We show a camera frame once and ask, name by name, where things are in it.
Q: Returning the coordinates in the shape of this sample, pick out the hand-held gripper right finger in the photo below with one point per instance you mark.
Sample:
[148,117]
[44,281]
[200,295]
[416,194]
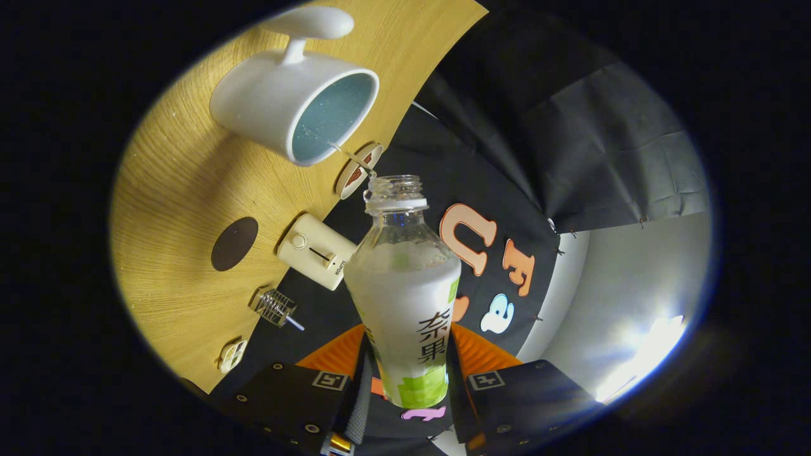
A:
[532,399]

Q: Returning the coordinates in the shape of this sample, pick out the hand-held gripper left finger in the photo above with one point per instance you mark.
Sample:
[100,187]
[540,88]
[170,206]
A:
[291,399]

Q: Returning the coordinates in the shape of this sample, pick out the clear plastic juice bottle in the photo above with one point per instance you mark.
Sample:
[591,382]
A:
[402,304]

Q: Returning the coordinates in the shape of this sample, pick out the dark brown round coaster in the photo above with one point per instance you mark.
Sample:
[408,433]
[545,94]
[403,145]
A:
[234,244]

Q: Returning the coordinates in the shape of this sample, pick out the clear juice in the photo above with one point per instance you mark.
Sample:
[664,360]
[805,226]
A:
[351,159]

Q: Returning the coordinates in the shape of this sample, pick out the white cup with blue inside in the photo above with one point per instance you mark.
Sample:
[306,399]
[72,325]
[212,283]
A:
[260,101]

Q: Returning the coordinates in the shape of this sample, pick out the small white patterned dish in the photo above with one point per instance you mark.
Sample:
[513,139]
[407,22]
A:
[232,356]

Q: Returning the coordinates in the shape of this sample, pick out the large ceiling light panel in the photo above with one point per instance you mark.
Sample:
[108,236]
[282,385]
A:
[646,354]

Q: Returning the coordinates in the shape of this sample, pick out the small cream toaster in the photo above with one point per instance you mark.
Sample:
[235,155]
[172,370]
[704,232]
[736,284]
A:
[313,250]

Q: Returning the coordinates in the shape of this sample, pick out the small white oval dish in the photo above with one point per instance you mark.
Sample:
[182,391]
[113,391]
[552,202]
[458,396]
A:
[345,183]

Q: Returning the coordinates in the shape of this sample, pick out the wooden table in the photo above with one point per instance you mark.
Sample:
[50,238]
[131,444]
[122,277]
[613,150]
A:
[177,190]

